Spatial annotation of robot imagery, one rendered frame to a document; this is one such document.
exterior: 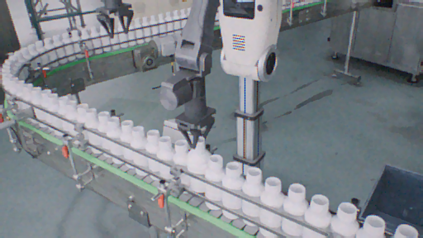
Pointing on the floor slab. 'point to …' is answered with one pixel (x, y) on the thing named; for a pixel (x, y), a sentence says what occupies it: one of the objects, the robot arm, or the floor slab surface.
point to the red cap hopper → (52, 11)
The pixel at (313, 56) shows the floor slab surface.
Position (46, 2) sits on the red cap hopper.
